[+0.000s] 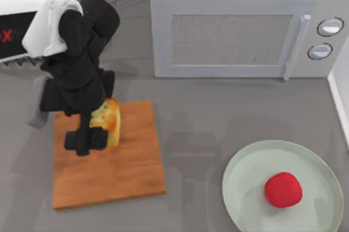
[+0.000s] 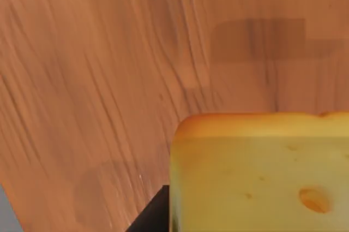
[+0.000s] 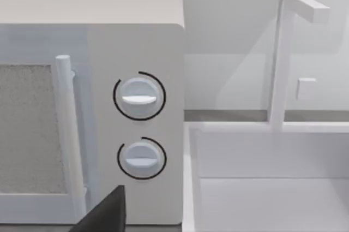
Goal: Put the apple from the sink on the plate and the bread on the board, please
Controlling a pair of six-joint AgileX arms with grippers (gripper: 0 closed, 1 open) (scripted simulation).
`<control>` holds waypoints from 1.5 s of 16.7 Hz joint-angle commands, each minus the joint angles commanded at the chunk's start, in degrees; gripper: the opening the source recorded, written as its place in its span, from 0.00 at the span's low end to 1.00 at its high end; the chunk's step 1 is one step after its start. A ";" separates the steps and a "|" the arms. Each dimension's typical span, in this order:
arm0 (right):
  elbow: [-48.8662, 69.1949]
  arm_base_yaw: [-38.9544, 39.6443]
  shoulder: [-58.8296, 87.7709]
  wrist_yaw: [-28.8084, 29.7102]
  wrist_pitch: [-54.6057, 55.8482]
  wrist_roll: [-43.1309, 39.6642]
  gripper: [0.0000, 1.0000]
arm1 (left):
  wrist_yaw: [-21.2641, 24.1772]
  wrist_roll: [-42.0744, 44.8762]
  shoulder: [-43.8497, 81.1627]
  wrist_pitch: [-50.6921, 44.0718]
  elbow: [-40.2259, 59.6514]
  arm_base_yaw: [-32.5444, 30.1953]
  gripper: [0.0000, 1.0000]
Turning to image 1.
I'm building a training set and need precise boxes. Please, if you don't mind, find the wooden cutting board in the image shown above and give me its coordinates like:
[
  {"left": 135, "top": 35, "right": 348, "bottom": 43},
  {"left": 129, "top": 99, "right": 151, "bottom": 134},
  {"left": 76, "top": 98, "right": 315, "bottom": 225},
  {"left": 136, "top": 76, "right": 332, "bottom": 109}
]
[{"left": 52, "top": 100, "right": 167, "bottom": 211}]

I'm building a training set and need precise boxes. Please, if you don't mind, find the pale green plate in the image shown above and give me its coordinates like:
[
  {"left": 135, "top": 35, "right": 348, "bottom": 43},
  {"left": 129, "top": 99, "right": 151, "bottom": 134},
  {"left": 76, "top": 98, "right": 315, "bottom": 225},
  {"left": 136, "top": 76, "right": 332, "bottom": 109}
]
[{"left": 221, "top": 139, "right": 345, "bottom": 232}]

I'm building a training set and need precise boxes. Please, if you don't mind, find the microwave door with window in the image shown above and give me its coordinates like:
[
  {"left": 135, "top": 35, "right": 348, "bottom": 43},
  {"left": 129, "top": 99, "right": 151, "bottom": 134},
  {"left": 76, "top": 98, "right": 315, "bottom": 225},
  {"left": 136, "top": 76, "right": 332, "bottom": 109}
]
[{"left": 151, "top": 0, "right": 312, "bottom": 79}]

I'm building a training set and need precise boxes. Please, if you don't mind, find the red round fruit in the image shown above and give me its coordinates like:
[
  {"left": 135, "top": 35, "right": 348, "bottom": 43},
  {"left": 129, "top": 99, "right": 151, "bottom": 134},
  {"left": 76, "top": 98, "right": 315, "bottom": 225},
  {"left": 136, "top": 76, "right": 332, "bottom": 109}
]
[{"left": 263, "top": 172, "right": 303, "bottom": 210}]

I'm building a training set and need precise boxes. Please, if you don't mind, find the grey microwave knob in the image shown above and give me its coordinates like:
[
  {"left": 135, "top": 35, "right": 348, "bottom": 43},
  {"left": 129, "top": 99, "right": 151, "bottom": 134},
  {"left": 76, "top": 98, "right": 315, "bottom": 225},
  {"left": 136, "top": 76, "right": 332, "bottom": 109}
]
[
  {"left": 307, "top": 43, "right": 334, "bottom": 61},
  {"left": 316, "top": 16, "right": 345, "bottom": 37}
]

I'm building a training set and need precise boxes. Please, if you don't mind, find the grey microwave door handle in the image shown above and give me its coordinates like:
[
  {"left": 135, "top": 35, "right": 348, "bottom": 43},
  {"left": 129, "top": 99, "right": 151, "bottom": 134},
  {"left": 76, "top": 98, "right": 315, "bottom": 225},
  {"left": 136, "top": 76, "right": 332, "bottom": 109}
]
[{"left": 282, "top": 14, "right": 312, "bottom": 81}]

